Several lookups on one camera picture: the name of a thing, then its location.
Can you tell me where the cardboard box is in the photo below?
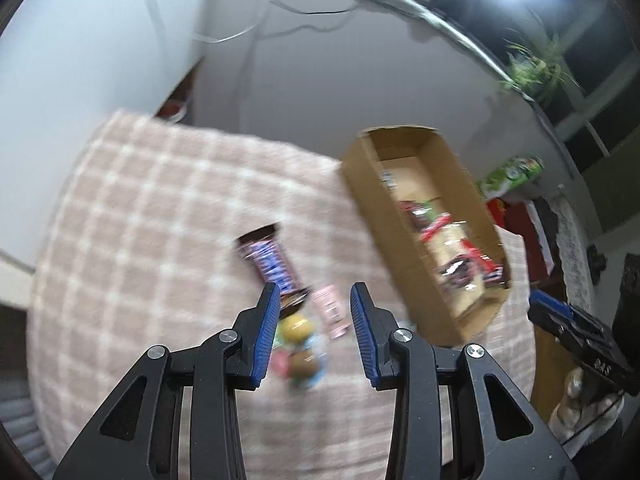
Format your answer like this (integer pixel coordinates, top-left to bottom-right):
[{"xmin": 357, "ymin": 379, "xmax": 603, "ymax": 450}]
[{"xmin": 340, "ymin": 125, "xmax": 514, "ymax": 349}]

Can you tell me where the brown chocolate bar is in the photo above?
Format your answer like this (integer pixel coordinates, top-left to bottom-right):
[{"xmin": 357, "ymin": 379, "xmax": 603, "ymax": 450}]
[{"xmin": 236, "ymin": 223, "xmax": 312, "ymax": 319}]

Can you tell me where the potted spider plant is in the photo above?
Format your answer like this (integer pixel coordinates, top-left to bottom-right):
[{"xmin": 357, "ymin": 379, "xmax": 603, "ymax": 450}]
[{"xmin": 501, "ymin": 34, "xmax": 577, "ymax": 107}]

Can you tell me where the yellow and pink snack packet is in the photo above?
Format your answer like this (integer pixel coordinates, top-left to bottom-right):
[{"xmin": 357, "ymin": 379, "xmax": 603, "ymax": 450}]
[{"xmin": 314, "ymin": 285, "xmax": 352, "ymax": 341}]

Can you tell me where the white refrigerator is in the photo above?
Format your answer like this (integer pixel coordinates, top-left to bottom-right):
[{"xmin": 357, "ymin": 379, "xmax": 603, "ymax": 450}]
[{"xmin": 0, "ymin": 0, "xmax": 226, "ymax": 271}]

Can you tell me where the clear cracker packet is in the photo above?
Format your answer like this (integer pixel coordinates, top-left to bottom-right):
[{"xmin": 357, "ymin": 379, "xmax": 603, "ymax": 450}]
[{"xmin": 431, "ymin": 221, "xmax": 490, "ymax": 317}]

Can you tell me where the white lace cloth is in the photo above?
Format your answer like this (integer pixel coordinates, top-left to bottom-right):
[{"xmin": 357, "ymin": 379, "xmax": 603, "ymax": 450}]
[{"xmin": 547, "ymin": 195, "xmax": 595, "ymax": 313}]

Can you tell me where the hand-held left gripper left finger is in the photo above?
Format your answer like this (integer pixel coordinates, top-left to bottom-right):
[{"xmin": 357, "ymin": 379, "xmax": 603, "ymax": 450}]
[{"xmin": 52, "ymin": 282, "xmax": 282, "ymax": 480}]

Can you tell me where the window frame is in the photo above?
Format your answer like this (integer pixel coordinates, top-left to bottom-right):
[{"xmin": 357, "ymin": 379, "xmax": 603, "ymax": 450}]
[{"xmin": 550, "ymin": 35, "xmax": 640, "ymax": 161}]

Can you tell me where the white cable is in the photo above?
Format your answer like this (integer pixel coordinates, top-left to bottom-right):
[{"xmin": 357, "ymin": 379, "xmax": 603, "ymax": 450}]
[{"xmin": 142, "ymin": 0, "xmax": 281, "ymax": 46}]

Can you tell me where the person's right hand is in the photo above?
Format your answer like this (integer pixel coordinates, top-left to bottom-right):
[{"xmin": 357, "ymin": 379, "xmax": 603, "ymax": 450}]
[{"xmin": 548, "ymin": 366, "xmax": 624, "ymax": 445}]

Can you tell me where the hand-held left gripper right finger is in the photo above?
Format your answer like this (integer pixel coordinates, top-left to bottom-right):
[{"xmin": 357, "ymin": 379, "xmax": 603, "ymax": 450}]
[{"xmin": 349, "ymin": 282, "xmax": 581, "ymax": 480}]

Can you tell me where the brown jelly cup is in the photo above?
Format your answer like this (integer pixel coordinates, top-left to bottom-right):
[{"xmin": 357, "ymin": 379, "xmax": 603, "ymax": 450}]
[{"xmin": 272, "ymin": 346, "xmax": 327, "ymax": 388}]

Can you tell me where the red-ended clear candy packet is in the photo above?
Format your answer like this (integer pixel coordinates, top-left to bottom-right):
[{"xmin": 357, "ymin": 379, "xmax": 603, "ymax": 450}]
[
  {"xmin": 439, "ymin": 240, "xmax": 505, "ymax": 293},
  {"xmin": 399, "ymin": 200, "xmax": 452, "ymax": 243}
]

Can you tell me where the pink checked tablecloth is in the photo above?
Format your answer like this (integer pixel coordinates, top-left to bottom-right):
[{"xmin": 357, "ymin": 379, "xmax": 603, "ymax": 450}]
[{"xmin": 27, "ymin": 110, "xmax": 538, "ymax": 480}]

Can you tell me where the yellow jelly cup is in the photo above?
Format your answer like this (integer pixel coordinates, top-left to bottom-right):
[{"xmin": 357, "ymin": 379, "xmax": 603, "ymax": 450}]
[{"xmin": 276, "ymin": 314, "xmax": 316, "ymax": 349}]

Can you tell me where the stone windowsill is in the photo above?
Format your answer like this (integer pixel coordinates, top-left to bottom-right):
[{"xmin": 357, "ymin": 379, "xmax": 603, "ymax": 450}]
[{"xmin": 235, "ymin": 0, "xmax": 581, "ymax": 181}]

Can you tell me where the green printed bag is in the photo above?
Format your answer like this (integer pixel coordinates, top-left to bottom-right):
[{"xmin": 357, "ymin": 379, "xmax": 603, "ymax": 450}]
[{"xmin": 477, "ymin": 156, "xmax": 545, "ymax": 202}]

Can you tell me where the black cable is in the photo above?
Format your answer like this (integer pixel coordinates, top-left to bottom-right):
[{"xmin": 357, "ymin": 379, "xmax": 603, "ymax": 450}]
[{"xmin": 260, "ymin": 0, "xmax": 391, "ymax": 33}]

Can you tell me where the red bag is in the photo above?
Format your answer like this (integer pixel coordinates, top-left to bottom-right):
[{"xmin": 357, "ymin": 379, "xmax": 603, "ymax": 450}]
[{"xmin": 487, "ymin": 199, "xmax": 555, "ymax": 282}]

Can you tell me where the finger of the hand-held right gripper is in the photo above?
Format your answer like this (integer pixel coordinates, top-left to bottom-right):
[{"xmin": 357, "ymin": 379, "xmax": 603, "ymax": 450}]
[{"xmin": 527, "ymin": 290, "xmax": 577, "ymax": 337}]

